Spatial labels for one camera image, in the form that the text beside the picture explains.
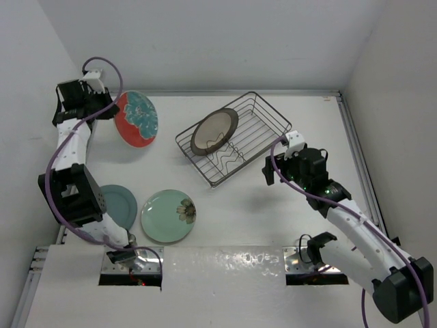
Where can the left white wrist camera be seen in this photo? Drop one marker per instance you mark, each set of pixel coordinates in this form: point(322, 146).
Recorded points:
point(94, 79)

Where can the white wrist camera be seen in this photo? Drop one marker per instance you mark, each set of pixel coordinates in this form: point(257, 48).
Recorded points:
point(294, 142)
point(94, 79)

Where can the red plate blue flower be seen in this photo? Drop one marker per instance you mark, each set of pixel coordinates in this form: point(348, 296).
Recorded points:
point(137, 119)

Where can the light green flower plate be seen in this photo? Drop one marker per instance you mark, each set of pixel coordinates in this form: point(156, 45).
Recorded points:
point(168, 216)

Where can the plain teal blue plate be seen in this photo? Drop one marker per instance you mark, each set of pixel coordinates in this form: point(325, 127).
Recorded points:
point(121, 204)

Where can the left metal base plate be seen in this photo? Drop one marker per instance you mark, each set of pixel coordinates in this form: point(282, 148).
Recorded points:
point(137, 262)

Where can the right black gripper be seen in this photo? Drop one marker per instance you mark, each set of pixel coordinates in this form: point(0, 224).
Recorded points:
point(268, 171)

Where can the black wire dish rack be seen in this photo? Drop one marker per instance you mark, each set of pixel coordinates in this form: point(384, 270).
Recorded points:
point(259, 124)

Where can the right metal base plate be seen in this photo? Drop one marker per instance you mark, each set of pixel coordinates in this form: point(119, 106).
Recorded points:
point(297, 261)

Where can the cream plate brown rim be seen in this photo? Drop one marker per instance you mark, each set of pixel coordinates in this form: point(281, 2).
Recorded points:
point(215, 130)

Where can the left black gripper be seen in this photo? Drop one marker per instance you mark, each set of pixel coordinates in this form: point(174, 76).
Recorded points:
point(105, 97)

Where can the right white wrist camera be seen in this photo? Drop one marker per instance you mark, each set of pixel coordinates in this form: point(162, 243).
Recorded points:
point(294, 142)

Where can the metal base plate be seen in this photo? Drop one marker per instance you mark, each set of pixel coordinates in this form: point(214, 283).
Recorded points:
point(297, 261)
point(137, 262)

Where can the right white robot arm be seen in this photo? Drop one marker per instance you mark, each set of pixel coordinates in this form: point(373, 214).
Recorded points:
point(399, 284)

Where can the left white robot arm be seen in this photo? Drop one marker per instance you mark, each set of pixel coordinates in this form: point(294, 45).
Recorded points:
point(71, 192)

